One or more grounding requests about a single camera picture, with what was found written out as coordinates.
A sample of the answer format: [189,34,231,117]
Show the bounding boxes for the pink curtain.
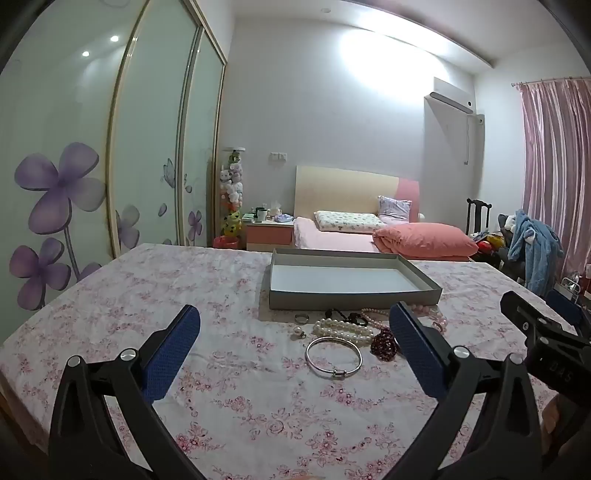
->
[519,78,591,296]

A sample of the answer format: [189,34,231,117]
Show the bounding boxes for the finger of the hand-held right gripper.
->
[546,288,585,335]
[500,291,555,344]

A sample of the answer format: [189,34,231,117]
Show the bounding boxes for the grey cardboard tray box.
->
[262,248,443,311]

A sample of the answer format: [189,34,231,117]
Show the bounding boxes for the pink nightstand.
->
[246,220,295,254]

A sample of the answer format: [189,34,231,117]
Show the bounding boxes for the silver bangle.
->
[305,336,363,380]

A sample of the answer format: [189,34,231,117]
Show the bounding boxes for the person's right hand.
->
[539,399,566,467]

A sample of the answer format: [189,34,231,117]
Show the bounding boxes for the white air conditioner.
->
[429,78,476,114]

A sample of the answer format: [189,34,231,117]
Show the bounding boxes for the blue robe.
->
[508,210,565,296]

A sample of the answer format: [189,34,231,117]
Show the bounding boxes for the beige and pink headboard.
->
[295,165,421,222]

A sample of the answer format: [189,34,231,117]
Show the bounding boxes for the dark red bead bracelet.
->
[369,327,402,360]

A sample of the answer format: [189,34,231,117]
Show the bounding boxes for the bed with pink sheet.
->
[293,216,472,262]

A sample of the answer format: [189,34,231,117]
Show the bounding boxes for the white air conditioner pipe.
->
[463,113,485,165]

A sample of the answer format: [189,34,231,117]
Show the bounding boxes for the frosted floral wardrobe door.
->
[108,0,204,259]
[0,0,148,315]
[182,32,229,247]

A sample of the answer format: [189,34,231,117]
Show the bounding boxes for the curtain rod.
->
[512,75,591,88]

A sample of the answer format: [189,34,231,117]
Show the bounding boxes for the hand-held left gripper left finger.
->
[48,304,206,480]

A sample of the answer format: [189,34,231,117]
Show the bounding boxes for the pile of colourful toys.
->
[471,231,505,256]

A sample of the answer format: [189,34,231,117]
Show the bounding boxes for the lilac patterned pillow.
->
[378,196,413,222]

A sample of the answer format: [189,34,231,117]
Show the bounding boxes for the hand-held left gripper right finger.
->
[389,301,546,480]

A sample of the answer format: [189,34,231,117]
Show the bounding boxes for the folded pink quilt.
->
[373,223,479,259]

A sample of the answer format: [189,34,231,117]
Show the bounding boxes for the white patterned pillow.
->
[314,211,386,233]

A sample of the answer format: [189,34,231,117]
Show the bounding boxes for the pink pearl necklace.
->
[360,308,393,331]

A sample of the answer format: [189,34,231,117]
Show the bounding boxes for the pink bead bracelet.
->
[411,302,448,333]

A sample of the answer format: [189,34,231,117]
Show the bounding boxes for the white pearl bracelet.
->
[312,318,376,347]

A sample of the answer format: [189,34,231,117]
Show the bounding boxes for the pink floral tablecloth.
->
[0,242,583,480]

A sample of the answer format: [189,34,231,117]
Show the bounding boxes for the black wooden chair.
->
[465,198,493,237]

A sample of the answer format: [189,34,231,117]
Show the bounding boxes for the black bead bracelet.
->
[325,308,365,326]

